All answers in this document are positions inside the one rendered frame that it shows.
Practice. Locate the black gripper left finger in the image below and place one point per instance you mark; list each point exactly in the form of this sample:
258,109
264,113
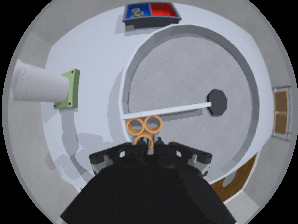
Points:
104,158

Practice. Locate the bronze bushing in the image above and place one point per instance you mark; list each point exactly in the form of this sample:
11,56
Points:
153,130
145,134
131,130

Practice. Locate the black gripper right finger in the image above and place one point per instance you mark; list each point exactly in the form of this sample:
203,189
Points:
191,156

